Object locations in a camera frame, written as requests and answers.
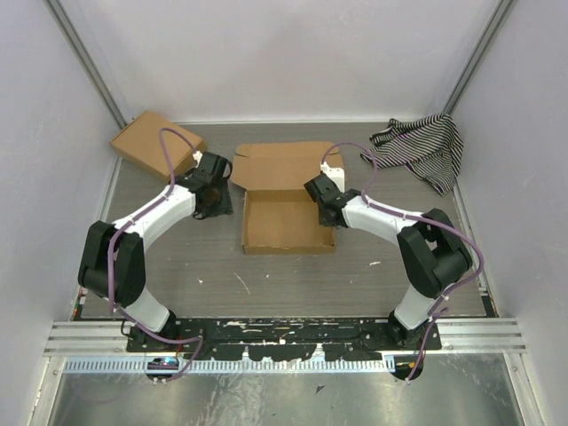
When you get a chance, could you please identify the right aluminium corner post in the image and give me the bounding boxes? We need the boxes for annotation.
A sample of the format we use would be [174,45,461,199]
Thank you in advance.
[443,0,517,115]

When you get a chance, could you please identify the black white striped cloth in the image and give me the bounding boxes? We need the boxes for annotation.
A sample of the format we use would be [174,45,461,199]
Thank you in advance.
[360,114,464,196]

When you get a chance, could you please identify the aluminium front rail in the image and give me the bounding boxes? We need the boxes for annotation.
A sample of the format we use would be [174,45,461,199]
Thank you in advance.
[44,317,526,359]

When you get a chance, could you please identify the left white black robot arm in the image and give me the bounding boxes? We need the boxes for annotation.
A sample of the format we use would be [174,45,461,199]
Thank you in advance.
[78,152,233,352]

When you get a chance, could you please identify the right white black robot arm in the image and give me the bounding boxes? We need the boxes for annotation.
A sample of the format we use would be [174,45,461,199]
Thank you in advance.
[304,172,473,351]

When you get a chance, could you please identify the left aluminium corner post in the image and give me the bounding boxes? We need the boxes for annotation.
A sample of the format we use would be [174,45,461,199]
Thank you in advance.
[43,0,135,133]

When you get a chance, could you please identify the white slotted cable duct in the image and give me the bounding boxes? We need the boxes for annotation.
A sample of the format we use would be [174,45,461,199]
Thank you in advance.
[62,355,395,375]

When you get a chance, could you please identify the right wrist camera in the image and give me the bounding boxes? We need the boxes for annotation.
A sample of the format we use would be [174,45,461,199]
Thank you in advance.
[319,161,345,192]

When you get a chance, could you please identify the brown cardboard box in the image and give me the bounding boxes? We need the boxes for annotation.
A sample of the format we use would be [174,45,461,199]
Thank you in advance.
[230,141,343,255]
[110,111,207,183]

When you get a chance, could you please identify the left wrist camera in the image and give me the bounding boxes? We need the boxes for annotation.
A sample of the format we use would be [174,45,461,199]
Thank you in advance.
[193,151,203,166]

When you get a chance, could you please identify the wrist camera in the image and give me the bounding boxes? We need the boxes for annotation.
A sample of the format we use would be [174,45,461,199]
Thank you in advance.
[319,161,345,192]
[193,151,203,166]

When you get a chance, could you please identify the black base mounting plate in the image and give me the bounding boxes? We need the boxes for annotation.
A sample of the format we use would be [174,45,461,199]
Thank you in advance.
[121,318,442,361]

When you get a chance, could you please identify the aluminium corner post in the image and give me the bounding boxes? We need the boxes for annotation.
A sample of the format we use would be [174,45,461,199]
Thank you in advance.
[443,0,517,115]
[43,0,135,133]

